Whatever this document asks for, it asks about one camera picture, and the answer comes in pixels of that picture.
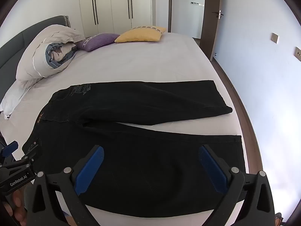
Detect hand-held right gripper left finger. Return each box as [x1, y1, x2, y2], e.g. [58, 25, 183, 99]
[25, 145, 104, 226]

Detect person's left hand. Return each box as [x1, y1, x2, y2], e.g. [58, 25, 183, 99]
[5, 186, 28, 226]

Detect cream wardrobe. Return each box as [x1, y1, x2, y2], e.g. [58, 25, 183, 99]
[78, 0, 153, 34]

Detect purple pillow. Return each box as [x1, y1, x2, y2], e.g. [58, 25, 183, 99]
[76, 33, 121, 52]

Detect brown door frame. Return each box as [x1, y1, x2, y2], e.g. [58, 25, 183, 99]
[200, 0, 206, 39]

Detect black pants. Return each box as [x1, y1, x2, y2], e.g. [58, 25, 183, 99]
[22, 80, 246, 218]

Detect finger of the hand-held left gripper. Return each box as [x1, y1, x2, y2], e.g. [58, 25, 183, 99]
[0, 141, 19, 167]
[6, 150, 39, 170]

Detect rolled beige duvet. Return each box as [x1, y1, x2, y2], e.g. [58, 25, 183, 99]
[16, 24, 85, 83]

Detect yellow pillow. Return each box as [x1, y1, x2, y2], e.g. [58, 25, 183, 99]
[114, 26, 167, 43]

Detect white pillow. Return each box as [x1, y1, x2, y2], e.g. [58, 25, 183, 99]
[0, 78, 43, 120]

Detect brown door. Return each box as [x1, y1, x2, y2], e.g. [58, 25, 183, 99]
[204, 0, 223, 62]

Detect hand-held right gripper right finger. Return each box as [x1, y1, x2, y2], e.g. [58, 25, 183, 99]
[199, 144, 275, 226]

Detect white bed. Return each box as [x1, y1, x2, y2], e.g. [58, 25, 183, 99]
[0, 32, 250, 226]

